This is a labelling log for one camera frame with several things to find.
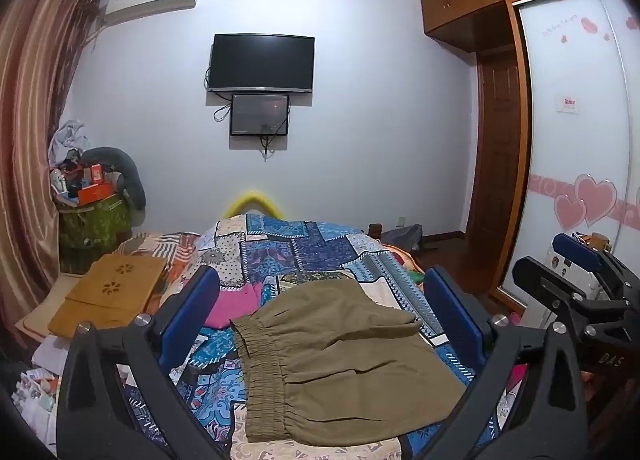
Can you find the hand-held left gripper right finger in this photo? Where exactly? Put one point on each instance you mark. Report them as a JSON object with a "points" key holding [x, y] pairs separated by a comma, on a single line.
{"points": [[450, 311]]}

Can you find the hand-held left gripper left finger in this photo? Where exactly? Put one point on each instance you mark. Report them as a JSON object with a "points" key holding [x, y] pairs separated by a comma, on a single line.
{"points": [[192, 315]]}

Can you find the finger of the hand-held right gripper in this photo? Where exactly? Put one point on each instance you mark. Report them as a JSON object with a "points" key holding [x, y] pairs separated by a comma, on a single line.
{"points": [[580, 252], [545, 280]]}

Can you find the olive green pants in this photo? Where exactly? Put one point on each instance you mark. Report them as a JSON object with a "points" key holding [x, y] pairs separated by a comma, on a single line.
{"points": [[345, 365]]}

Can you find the white appliance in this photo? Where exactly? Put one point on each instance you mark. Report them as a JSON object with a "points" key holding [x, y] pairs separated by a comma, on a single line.
{"points": [[537, 307]]}

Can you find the pink cloth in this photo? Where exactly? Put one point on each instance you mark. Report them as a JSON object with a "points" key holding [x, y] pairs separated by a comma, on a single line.
{"points": [[237, 302]]}

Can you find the striped orange sheet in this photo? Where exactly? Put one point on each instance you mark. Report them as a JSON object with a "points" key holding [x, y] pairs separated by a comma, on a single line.
{"points": [[160, 250]]}

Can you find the grey bag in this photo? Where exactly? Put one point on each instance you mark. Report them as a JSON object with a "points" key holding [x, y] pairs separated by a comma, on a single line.
{"points": [[405, 237]]}

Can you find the wooden lap tray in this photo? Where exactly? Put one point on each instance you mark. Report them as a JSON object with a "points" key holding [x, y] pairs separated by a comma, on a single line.
{"points": [[107, 292]]}

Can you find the yellow curved cushion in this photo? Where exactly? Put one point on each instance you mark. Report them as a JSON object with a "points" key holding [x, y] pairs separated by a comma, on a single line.
{"points": [[252, 200]]}

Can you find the brown wooden door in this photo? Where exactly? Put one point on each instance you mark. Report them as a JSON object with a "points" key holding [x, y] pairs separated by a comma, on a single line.
{"points": [[495, 150]]}

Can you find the blue patchwork blanket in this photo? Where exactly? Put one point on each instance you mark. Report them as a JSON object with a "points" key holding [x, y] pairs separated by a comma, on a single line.
{"points": [[310, 250]]}

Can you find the beige mat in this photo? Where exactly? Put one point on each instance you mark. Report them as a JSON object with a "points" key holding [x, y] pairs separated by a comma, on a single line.
{"points": [[42, 312]]}

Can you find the grey curved pillow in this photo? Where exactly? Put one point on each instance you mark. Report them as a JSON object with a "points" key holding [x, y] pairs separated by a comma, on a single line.
{"points": [[127, 175]]}

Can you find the orange box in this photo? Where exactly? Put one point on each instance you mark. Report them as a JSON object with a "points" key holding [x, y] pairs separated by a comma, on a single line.
{"points": [[95, 192]]}

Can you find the wooden wardrobe with heart door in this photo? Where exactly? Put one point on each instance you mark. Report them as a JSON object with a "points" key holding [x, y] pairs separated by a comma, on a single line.
{"points": [[575, 90]]}

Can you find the pile of papers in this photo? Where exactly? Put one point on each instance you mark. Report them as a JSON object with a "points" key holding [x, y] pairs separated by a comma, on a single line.
{"points": [[37, 390]]}

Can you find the white crumpled cloth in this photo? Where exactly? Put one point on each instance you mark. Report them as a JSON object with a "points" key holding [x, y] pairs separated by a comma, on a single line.
{"points": [[67, 140]]}

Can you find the striped brown curtain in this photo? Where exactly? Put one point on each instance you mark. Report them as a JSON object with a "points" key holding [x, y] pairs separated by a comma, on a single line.
{"points": [[35, 115]]}

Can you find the small black wall monitor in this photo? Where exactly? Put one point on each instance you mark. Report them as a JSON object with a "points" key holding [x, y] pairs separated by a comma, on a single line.
{"points": [[259, 115]]}

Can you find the black wall television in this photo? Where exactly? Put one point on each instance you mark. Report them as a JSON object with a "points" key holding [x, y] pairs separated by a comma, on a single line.
{"points": [[262, 62]]}

